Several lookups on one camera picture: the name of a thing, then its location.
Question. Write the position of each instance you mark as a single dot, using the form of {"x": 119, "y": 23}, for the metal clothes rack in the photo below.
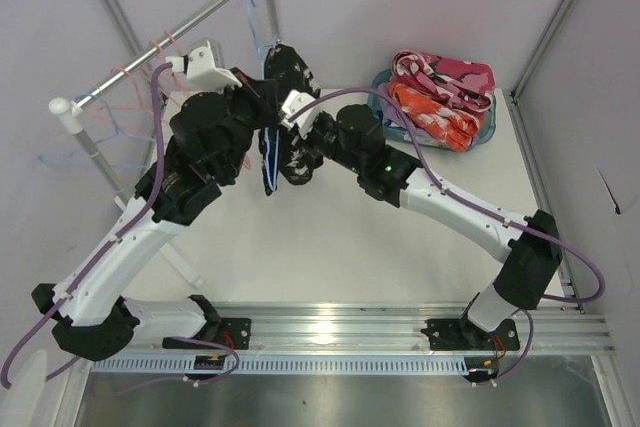
{"x": 141, "y": 57}

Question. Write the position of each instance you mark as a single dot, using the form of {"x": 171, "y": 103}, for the purple trousers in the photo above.
{"x": 395, "y": 117}

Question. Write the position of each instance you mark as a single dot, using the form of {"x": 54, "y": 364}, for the teal plastic basin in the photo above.
{"x": 380, "y": 82}

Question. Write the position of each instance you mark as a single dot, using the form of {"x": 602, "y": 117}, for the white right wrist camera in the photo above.
{"x": 299, "y": 112}

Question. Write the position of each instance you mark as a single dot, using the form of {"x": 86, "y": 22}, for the aluminium mounting rail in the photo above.
{"x": 394, "y": 328}

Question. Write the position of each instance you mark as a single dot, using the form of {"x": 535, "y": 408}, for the black white trousers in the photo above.
{"x": 288, "y": 69}

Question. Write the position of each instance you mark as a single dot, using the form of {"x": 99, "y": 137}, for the pink patterned trousers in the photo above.
{"x": 460, "y": 84}

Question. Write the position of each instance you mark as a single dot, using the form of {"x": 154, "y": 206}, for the orange trousers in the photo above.
{"x": 454, "y": 128}

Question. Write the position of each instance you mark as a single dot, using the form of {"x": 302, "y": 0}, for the white slotted cable duct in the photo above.
{"x": 289, "y": 364}

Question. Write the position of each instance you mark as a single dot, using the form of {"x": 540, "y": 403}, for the pink hanger of black trousers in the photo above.
{"x": 163, "y": 43}

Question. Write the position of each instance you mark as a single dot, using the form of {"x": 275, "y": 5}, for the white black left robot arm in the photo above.
{"x": 210, "y": 136}

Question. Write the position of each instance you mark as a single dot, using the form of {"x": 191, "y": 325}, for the pink hanger of orange trousers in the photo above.
{"x": 125, "y": 112}

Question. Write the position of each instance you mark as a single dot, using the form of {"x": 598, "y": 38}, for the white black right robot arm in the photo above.
{"x": 354, "y": 139}

